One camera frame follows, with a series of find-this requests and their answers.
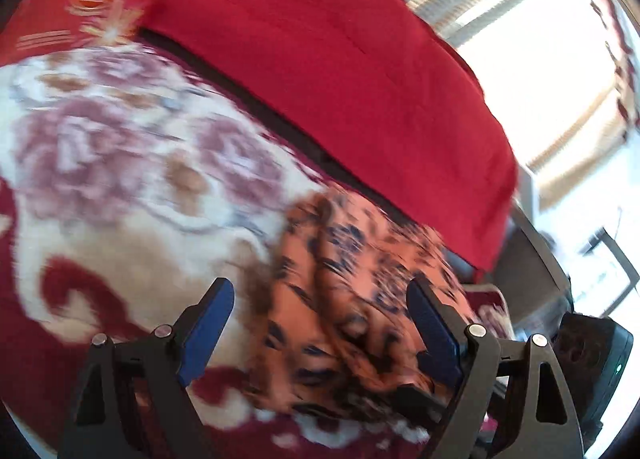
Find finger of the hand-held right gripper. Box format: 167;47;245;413
392;383;453;435

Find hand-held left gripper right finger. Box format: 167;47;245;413
405;277;585;459

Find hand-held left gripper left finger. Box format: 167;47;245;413
60;277;236;459

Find orange floral garment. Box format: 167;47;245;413
247;189;473;422

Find floral plush blanket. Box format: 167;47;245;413
0;46;516;459

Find white plastic object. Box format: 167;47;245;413
517;168;542;222

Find dark leather sofa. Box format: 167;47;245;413
135;0;573;340

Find red fleece throw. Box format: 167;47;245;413
137;0;518;271

